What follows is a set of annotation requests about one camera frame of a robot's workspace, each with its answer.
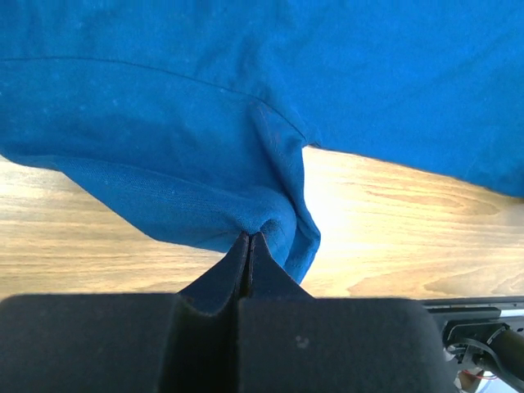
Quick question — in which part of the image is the dark blue t shirt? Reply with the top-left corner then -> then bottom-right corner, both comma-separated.
1,1 -> 523,281

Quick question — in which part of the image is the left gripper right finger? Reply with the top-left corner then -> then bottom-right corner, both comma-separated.
237,234 -> 454,392

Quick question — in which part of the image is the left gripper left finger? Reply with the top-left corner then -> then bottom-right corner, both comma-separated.
1,234 -> 250,392

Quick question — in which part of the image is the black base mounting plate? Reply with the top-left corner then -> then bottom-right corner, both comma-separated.
422,296 -> 523,329

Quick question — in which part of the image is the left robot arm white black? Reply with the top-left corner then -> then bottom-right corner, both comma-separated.
1,233 -> 523,392

